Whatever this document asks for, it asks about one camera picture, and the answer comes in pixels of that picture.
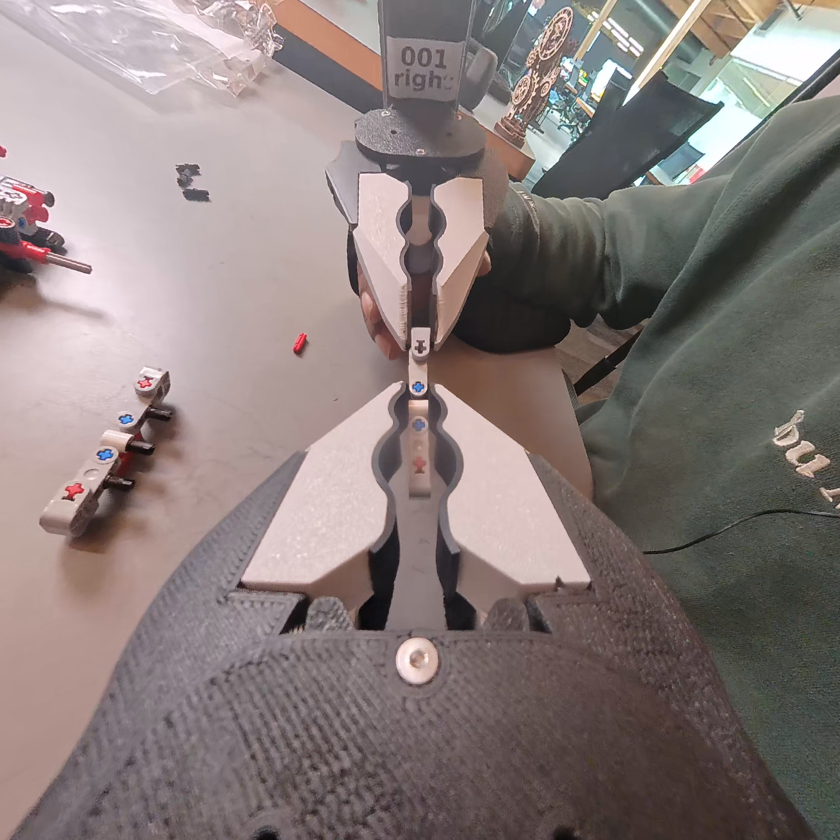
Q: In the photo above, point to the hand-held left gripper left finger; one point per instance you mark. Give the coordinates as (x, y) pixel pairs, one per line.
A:
(315, 525)

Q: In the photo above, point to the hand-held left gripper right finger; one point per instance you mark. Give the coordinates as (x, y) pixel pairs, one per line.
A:
(518, 525)

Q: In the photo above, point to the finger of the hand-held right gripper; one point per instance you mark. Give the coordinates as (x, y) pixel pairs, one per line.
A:
(377, 229)
(466, 236)

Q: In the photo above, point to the thin grey lego beam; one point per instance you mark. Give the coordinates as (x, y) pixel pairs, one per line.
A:
(420, 407)

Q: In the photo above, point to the grey lego beam black pins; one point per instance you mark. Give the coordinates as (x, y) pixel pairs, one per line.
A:
(79, 505)

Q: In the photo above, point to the lego car model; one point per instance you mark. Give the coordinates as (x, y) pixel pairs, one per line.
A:
(26, 210)

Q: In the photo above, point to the person's right hand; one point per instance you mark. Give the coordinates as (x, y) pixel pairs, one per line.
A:
(377, 328)

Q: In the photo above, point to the wooden gear sculpture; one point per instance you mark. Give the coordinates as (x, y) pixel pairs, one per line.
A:
(535, 85)

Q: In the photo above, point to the person's green hoodie torso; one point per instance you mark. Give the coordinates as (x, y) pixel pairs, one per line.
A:
(754, 623)

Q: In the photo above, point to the clear empty plastic bag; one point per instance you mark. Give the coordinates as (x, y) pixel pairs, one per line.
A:
(164, 39)

